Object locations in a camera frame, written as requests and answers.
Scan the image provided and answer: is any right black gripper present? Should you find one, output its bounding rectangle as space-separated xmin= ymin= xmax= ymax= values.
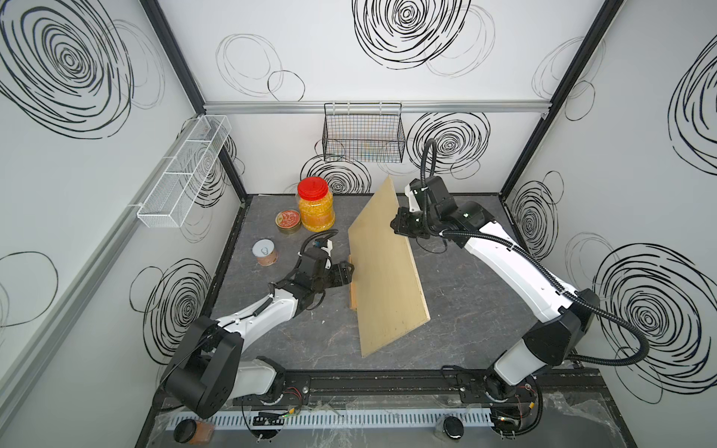
xmin=387 ymin=207 xmax=437 ymax=238

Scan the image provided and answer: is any light plywood board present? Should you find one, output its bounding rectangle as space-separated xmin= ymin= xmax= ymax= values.
xmin=348 ymin=177 xmax=431 ymax=358

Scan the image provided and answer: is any small wooden easel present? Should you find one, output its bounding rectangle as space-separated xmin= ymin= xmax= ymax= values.
xmin=349 ymin=282 xmax=358 ymax=311

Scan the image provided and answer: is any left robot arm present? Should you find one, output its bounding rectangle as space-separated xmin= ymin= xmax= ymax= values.
xmin=158 ymin=248 xmax=355 ymax=418

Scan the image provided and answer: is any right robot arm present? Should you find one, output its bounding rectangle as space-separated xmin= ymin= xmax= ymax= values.
xmin=390 ymin=175 xmax=599 ymax=402

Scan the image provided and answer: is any yellow jar red lid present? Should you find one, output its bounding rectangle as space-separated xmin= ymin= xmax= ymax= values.
xmin=297 ymin=177 xmax=335 ymax=233

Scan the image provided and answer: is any flat red tin can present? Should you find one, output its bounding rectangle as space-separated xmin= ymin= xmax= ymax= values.
xmin=274 ymin=209 xmax=302 ymax=234

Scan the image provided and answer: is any silver top tin can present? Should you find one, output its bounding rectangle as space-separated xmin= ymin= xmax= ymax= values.
xmin=252 ymin=239 xmax=278 ymax=267

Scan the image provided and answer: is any black round knob centre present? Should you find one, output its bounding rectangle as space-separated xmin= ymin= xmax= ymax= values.
xmin=440 ymin=416 xmax=465 ymax=442

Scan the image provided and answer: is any black round knob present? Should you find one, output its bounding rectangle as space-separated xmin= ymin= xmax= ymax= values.
xmin=440 ymin=416 xmax=465 ymax=442
xmin=173 ymin=419 xmax=198 ymax=444

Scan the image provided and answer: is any black round knob left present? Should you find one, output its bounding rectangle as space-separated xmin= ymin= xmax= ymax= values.
xmin=173 ymin=419 xmax=198 ymax=444

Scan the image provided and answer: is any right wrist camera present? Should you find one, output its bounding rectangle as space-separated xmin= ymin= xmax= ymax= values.
xmin=404 ymin=178 xmax=425 ymax=214

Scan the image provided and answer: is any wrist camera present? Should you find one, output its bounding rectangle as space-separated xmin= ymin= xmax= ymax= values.
xmin=404 ymin=178 xmax=425 ymax=214
xmin=313 ymin=237 xmax=333 ymax=255

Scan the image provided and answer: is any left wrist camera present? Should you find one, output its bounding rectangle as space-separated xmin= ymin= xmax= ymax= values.
xmin=313 ymin=237 xmax=333 ymax=255

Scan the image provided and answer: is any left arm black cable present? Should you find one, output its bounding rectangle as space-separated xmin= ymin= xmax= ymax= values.
xmin=296 ymin=228 xmax=340 ymax=264

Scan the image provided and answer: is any black corrugated cable conduit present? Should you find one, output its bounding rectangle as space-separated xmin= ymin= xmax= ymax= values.
xmin=419 ymin=138 xmax=651 ymax=368

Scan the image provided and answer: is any black wire basket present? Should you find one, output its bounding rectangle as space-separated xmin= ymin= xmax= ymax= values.
xmin=321 ymin=102 xmax=406 ymax=164

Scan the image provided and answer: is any white slotted cable duct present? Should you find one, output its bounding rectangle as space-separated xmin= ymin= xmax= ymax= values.
xmin=166 ymin=407 xmax=494 ymax=431

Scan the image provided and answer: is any white wire shelf basket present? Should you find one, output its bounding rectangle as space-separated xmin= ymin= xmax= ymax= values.
xmin=137 ymin=115 xmax=231 ymax=229

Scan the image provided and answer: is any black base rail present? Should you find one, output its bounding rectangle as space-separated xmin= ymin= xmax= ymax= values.
xmin=160 ymin=367 xmax=605 ymax=414

